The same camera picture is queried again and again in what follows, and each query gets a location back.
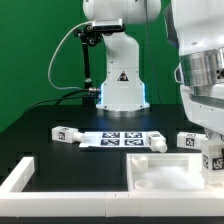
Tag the white U-shaped fence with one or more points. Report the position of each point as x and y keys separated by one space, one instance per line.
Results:
x=16 y=202

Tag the black camera stand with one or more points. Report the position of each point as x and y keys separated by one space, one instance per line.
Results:
x=88 y=38

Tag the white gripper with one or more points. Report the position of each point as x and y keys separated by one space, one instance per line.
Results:
x=206 y=111

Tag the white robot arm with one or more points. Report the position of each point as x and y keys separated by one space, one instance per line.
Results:
x=196 y=26

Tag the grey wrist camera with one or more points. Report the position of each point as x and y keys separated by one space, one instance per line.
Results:
x=108 y=26

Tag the white square table top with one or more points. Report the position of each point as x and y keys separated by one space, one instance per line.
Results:
x=169 y=175

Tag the tag marker sheet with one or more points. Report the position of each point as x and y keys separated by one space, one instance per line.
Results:
x=118 y=139

